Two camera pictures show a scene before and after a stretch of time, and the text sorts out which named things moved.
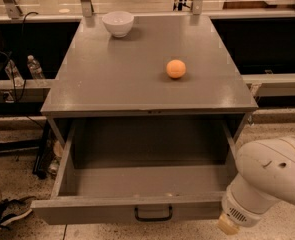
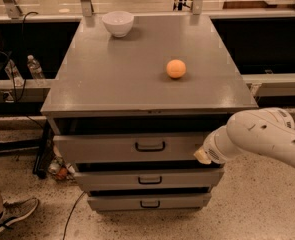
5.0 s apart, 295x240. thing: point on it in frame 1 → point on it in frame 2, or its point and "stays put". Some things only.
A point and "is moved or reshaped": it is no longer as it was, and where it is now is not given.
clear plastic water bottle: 35,69 stays put
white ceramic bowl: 119,23 stays put
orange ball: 176,68 stays put
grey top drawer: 118,170 is moved or reshaped
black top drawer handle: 170,216 → 151,150
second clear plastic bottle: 13,74 stays put
